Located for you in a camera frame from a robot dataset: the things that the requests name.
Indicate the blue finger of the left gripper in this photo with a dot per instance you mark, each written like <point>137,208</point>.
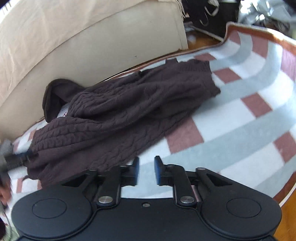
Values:
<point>17,160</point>

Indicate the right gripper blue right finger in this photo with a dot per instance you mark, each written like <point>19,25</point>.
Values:
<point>176,177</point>

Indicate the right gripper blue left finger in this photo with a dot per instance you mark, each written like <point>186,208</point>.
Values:
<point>112,181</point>

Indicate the dark brown cable-knit sweater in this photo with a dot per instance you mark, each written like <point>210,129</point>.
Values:
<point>110,123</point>

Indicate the grey clothes pile background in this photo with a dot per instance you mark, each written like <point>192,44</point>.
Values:
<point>274,14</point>

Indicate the person's left hand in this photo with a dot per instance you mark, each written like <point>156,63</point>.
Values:
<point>5,193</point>

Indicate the folded grey sweater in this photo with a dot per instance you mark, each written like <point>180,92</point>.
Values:
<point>6,150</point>

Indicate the checkered pink grey rug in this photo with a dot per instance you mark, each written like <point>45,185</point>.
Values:
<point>247,132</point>

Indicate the black bag with straps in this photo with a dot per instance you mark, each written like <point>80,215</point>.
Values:
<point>210,17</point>

